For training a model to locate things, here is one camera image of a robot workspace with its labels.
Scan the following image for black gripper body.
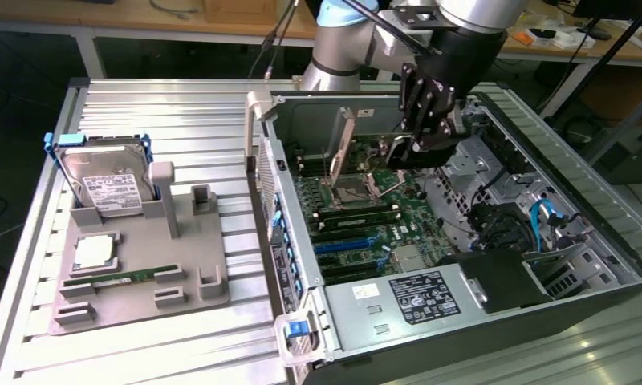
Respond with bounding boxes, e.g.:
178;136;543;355
412;29;510;98

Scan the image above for graphics card with metal bracket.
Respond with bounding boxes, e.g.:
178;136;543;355
327;105;460;188

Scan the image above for blue expansion slot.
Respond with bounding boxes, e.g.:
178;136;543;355
312;236;375;255

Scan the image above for black expansion slot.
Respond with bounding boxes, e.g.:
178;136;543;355
316;250;380;269
320;262;387;282

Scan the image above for metal disk bay cage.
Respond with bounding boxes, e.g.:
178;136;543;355
426;99;547;250

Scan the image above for orange and white device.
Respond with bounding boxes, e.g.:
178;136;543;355
515;26;591;50

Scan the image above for clear plastic bags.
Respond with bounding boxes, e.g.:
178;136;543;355
518;7;566;31

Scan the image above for metal socket cover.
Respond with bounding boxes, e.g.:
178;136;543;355
365;168;408;194

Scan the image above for green motherboard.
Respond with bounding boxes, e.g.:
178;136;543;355
291;152;462;284

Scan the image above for CPU socket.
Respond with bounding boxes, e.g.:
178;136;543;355
327;176;380;209

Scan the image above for black monitor stand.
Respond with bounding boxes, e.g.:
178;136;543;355
570;0;642;40

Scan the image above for black slanted pole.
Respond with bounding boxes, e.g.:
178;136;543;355
534;15;642;118

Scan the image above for black installed RAM stick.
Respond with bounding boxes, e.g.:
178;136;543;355
315;205;403;233

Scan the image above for silver chipset heat sink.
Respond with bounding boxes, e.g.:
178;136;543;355
392;245;435;271

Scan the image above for black fan shroud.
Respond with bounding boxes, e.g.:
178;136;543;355
436;248;552;314

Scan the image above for open black PC case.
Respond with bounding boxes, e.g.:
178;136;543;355
244;90;642;385

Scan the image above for grey power supply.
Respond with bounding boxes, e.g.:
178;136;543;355
320;266;488;351

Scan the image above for wooden desk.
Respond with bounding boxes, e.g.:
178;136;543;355
0;0;642;66

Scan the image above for silver hard disk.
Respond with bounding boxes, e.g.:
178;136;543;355
57;146;152;218

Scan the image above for grey parts rack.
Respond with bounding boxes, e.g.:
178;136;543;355
46;160;232;336

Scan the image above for green RAM stick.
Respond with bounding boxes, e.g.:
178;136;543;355
62;269;158;287

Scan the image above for silver CPU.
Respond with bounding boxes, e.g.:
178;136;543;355
73;236;118;270

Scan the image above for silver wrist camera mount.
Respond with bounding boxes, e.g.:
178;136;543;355
372;6;443;58

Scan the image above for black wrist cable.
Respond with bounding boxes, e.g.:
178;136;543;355
345;0;444;56

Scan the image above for black wire bundle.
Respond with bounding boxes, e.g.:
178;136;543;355
467;202;531;252

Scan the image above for blue SATA wire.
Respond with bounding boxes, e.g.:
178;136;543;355
527;199;556;255

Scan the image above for black hanging cable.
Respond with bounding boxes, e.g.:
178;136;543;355
245;0;301;80

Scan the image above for grey coiled cable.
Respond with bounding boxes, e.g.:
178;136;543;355
148;0;202;20

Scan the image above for grey case handle blue latch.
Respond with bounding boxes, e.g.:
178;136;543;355
272;312;323;368

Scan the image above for hard drive with blue bracket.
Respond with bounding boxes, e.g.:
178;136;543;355
41;131;153;201

